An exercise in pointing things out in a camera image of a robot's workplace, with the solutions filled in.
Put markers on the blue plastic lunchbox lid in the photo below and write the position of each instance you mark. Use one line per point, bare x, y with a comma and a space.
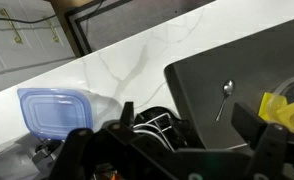
52, 113

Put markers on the metal spoon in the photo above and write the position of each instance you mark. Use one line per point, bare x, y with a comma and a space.
227, 90

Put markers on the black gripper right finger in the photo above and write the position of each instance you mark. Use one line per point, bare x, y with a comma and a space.
248, 124

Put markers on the yellow rubber glove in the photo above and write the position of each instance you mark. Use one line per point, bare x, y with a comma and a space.
277, 109

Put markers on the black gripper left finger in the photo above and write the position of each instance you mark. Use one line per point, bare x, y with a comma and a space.
127, 115

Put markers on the steel dish drying rack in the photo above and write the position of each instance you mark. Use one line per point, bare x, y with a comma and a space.
162, 125

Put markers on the gold cabinet handle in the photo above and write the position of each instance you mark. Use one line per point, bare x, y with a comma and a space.
17, 37
55, 36

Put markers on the dark stainless kitchen sink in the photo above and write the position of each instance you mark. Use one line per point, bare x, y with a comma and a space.
256, 63

